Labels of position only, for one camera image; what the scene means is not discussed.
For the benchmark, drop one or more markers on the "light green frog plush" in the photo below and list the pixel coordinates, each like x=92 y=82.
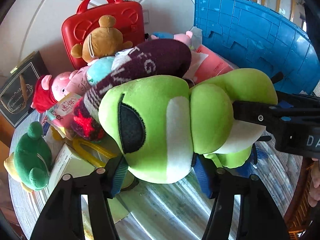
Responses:
x=159 y=122

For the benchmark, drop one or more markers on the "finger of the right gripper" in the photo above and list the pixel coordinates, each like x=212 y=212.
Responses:
x=255 y=112
x=277 y=77

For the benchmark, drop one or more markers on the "blue shirt pig plush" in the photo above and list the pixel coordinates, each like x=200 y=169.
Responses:
x=183 y=37

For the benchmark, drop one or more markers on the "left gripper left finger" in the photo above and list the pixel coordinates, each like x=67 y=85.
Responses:
x=61 y=217

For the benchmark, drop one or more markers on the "dark green turtle plush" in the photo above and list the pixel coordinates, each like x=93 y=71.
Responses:
x=31 y=160

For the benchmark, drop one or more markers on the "black gift bag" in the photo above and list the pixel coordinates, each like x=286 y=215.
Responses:
x=18 y=91

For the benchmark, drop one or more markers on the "brown teddy bear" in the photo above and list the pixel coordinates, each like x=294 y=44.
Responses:
x=103 y=41

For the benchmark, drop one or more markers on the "blue plastic storage crate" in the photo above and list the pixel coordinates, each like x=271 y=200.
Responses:
x=253 y=36

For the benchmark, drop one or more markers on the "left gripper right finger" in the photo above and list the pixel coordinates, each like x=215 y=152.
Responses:
x=259 y=217

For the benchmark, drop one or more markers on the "red dress pig plush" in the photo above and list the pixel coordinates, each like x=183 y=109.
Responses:
x=50 y=90

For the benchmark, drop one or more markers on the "red toy suitcase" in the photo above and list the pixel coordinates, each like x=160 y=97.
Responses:
x=129 y=21

